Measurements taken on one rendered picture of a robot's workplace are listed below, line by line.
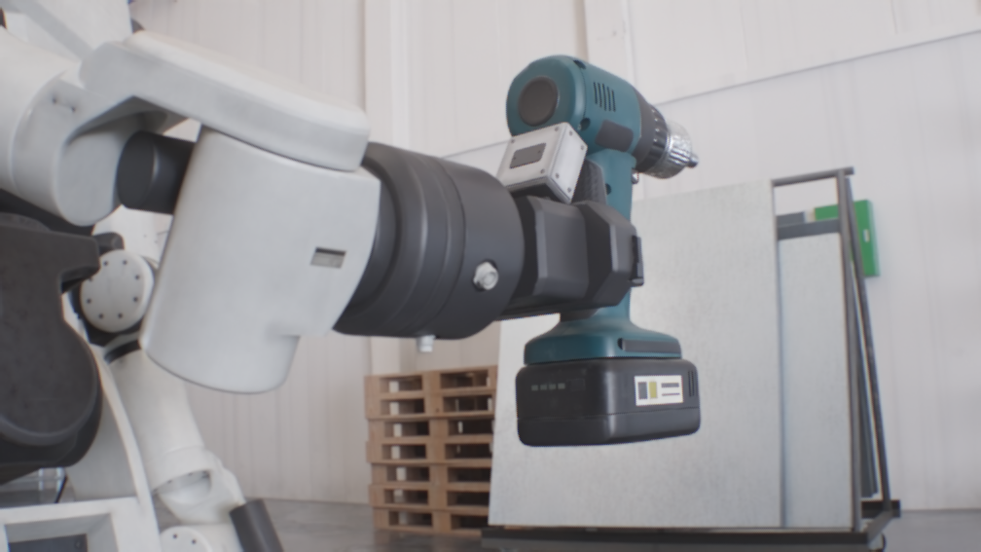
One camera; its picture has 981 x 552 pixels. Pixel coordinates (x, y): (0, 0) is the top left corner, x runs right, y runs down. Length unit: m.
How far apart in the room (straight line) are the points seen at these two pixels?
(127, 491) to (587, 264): 0.40
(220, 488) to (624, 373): 0.51
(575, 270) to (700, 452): 3.01
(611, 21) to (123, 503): 6.17
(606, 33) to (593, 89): 6.12
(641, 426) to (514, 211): 0.15
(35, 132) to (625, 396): 0.32
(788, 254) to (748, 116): 2.67
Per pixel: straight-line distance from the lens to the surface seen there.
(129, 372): 0.89
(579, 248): 0.46
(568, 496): 3.66
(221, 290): 0.35
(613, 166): 0.56
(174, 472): 0.86
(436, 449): 5.63
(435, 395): 5.60
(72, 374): 0.69
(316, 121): 0.34
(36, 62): 0.42
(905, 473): 5.71
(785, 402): 3.44
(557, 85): 0.53
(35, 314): 0.69
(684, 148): 0.64
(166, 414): 0.88
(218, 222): 0.35
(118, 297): 0.87
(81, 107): 0.38
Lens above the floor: 0.75
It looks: 8 degrees up
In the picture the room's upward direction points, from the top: 3 degrees counter-clockwise
